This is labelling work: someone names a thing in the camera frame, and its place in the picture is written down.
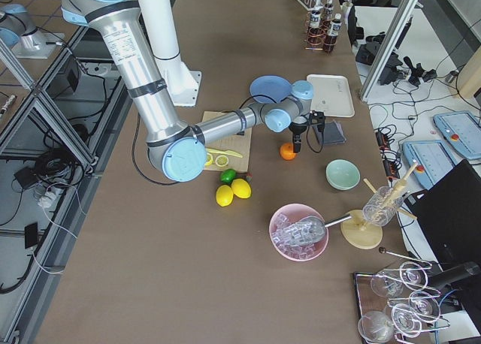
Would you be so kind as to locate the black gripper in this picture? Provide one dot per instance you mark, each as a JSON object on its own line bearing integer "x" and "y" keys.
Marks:
{"x": 297, "y": 128}

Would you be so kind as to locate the orange mandarin fruit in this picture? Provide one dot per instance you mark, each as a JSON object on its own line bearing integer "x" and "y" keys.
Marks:
{"x": 286, "y": 152}

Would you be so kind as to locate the blue round plate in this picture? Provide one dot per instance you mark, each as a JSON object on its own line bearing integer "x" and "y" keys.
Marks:
{"x": 270, "y": 89}

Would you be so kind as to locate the grey folded cloth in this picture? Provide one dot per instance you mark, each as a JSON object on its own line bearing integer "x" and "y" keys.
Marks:
{"x": 332, "y": 134}

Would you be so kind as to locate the cream rabbit tray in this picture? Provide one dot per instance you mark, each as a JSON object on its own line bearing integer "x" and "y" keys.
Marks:
{"x": 331, "y": 95}

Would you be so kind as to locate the wooden cutting board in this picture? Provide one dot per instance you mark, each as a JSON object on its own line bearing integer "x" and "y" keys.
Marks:
{"x": 227, "y": 131}

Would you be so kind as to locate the mint green bowl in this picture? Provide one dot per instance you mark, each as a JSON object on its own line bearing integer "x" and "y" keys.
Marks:
{"x": 342, "y": 174}

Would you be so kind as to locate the yellow plastic knife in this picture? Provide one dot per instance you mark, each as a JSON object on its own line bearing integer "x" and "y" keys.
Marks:
{"x": 225, "y": 152}

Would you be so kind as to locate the yellow lemon far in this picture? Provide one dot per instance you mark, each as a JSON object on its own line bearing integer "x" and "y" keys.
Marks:
{"x": 241, "y": 188}

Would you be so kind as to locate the pink ice bowl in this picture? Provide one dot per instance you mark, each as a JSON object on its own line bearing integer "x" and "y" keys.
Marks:
{"x": 281, "y": 220}

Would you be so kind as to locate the lemon slice lower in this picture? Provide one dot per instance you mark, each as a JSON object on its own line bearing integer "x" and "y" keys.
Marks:
{"x": 221, "y": 160}

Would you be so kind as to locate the lemon slice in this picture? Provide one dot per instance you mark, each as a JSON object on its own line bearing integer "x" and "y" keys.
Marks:
{"x": 221, "y": 160}
{"x": 209, "y": 160}

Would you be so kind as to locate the green lime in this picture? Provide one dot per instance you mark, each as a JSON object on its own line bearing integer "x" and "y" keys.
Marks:
{"x": 227, "y": 176}

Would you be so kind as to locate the lemon slice upper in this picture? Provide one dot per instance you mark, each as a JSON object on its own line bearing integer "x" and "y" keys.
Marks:
{"x": 209, "y": 160}

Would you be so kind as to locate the yellow lemon near bowl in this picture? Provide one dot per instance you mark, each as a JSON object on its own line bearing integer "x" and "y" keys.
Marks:
{"x": 224, "y": 195}

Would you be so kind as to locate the metal ice scoop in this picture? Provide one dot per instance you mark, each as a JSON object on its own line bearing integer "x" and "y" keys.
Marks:
{"x": 310, "y": 229}

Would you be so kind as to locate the dark drink bottle middle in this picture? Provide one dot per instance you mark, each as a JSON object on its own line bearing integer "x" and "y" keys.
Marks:
{"x": 314, "y": 31}

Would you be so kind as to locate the dark drink bottle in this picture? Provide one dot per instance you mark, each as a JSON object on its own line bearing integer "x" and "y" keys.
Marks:
{"x": 332, "y": 33}
{"x": 314, "y": 31}
{"x": 327, "y": 12}

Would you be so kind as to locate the dark drink bottle front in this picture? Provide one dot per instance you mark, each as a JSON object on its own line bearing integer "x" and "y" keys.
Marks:
{"x": 332, "y": 33}

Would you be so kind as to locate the wooden cup stand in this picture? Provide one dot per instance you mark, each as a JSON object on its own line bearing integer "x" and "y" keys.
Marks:
{"x": 360, "y": 233}

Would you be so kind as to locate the clear glass mug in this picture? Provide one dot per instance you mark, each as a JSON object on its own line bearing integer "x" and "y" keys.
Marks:
{"x": 377, "y": 211}

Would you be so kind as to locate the dark drink bottle back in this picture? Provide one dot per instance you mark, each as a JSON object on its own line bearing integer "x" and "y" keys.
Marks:
{"x": 327, "y": 12}

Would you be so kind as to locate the blue teach pendant near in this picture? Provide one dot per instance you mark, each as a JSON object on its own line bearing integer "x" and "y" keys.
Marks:
{"x": 434, "y": 160}

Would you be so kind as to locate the blue teach pendant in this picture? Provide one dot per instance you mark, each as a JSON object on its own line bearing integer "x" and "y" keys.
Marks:
{"x": 434, "y": 160}
{"x": 460, "y": 129}

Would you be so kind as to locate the blue teach pendant far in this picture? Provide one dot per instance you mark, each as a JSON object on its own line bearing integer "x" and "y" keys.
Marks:
{"x": 460, "y": 129}

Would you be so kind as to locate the black monitor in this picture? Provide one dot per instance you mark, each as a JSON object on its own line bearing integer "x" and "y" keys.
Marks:
{"x": 449, "y": 215}

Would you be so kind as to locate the wine glass rack tray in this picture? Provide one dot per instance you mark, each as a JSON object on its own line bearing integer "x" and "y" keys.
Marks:
{"x": 398, "y": 304}

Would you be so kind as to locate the copper wire bottle rack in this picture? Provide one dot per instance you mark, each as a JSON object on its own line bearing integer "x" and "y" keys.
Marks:
{"x": 322, "y": 29}

